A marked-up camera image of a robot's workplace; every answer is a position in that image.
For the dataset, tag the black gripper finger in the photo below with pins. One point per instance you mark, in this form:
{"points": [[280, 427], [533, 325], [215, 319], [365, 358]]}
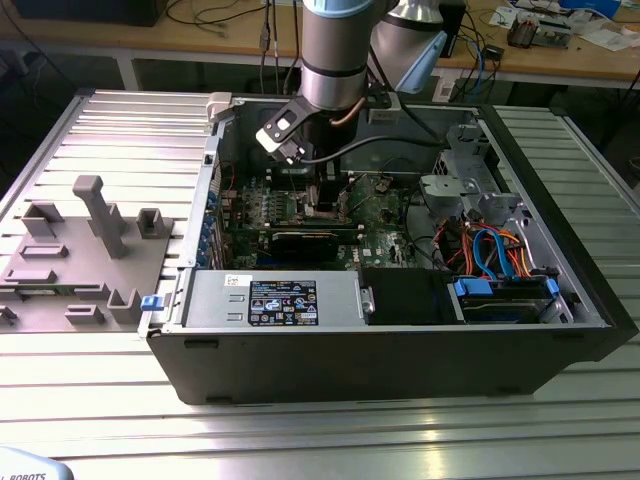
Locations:
{"points": [[329, 196]]}

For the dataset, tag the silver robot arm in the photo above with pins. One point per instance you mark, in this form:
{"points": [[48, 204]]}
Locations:
{"points": [[335, 50]]}

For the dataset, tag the CPU socket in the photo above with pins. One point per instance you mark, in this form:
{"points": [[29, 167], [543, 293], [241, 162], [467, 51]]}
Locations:
{"points": [[307, 212]]}

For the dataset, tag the black graphics card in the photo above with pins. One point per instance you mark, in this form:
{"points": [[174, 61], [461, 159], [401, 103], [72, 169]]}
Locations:
{"points": [[305, 247]]}

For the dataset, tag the green motherboard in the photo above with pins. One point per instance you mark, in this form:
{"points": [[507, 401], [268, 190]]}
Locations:
{"points": [[380, 240]]}

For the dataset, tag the blue card clip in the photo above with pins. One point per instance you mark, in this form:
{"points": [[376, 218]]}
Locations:
{"points": [[205, 240], [213, 199], [208, 220], [202, 257]]}

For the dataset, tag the black power supply label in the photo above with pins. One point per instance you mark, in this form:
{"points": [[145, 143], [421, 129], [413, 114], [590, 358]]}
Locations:
{"points": [[282, 303]]}

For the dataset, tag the metal drive cage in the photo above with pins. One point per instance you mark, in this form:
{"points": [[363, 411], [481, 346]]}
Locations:
{"points": [[462, 150]]}

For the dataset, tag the grey power supply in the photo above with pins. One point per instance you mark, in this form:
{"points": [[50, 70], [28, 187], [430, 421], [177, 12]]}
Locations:
{"points": [[210, 300]]}

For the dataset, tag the wooden desk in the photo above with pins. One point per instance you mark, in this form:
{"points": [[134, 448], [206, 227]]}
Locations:
{"points": [[200, 40]]}

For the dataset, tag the black PC case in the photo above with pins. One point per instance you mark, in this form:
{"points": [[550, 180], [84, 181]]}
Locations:
{"points": [[350, 365]]}

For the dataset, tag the hard disk in blue carrier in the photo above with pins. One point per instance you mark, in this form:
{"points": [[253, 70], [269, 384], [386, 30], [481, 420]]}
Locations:
{"points": [[500, 307]]}

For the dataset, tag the blue case latch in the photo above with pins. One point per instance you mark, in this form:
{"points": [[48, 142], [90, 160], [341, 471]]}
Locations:
{"points": [[151, 302]]}

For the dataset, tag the finned cooler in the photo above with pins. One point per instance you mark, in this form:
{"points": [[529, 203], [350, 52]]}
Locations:
{"points": [[522, 34]]}

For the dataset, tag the grey metal device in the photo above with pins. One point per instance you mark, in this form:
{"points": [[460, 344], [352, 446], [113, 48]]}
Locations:
{"points": [[555, 35]]}

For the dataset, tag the grey parts rack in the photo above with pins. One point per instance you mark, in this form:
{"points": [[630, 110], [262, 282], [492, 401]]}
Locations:
{"points": [[75, 270]]}

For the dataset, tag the black monitor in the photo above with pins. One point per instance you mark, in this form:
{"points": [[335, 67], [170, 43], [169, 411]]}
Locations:
{"points": [[90, 12]]}

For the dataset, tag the blue box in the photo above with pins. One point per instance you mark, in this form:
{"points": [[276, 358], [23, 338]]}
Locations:
{"points": [[592, 6]]}

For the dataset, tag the white papers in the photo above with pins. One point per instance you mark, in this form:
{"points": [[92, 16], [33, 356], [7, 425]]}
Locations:
{"points": [[607, 40]]}

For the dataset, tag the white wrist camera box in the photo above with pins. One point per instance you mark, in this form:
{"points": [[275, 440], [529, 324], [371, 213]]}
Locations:
{"points": [[272, 142]]}

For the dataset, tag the grey metal cage bracket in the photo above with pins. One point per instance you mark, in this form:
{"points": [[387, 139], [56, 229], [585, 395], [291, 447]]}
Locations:
{"points": [[442, 189]]}

